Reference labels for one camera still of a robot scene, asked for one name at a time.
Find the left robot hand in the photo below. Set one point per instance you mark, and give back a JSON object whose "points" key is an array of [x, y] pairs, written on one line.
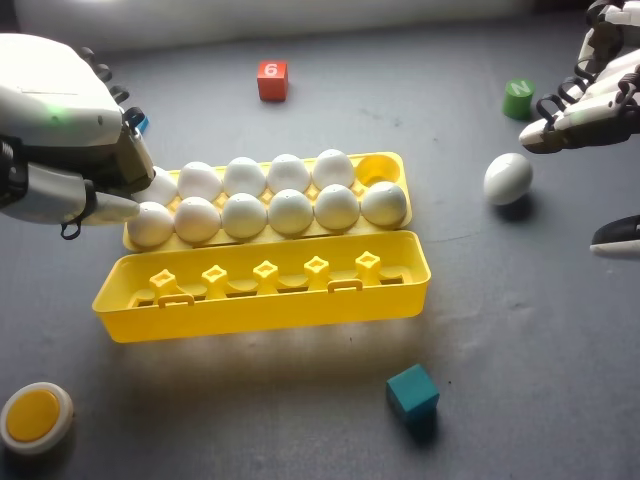
{"points": [[50, 100]]}

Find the yellow plastic egg carton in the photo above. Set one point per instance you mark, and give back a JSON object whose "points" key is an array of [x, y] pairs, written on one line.
{"points": [[250, 315]]}

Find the white toy egg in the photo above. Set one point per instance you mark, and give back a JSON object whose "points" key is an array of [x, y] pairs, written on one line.
{"points": [[150, 226], [291, 212], [243, 176], [164, 189], [200, 180], [507, 179], [197, 220], [336, 207], [288, 172], [244, 216], [383, 202], [333, 169]]}

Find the white backdrop sheet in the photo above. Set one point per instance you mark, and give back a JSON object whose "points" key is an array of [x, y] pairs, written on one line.
{"points": [[250, 20]]}

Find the teal wooden cube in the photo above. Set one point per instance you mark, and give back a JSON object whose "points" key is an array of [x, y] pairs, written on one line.
{"points": [[412, 397]]}

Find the small blue block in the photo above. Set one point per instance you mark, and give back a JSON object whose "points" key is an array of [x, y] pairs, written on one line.
{"points": [[144, 124]]}

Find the red number block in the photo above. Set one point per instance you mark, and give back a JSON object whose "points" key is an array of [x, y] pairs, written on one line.
{"points": [[272, 85]]}

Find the yellow and white round button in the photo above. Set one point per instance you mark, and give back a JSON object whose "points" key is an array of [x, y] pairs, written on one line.
{"points": [[34, 415]]}

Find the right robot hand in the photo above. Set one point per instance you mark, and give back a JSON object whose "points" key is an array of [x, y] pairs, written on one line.
{"points": [[595, 107]]}

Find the grey table cloth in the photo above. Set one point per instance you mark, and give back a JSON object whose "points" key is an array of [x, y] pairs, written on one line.
{"points": [[500, 350]]}

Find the green letter cylinder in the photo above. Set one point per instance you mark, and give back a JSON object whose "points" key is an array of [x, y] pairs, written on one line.
{"points": [[517, 102]]}

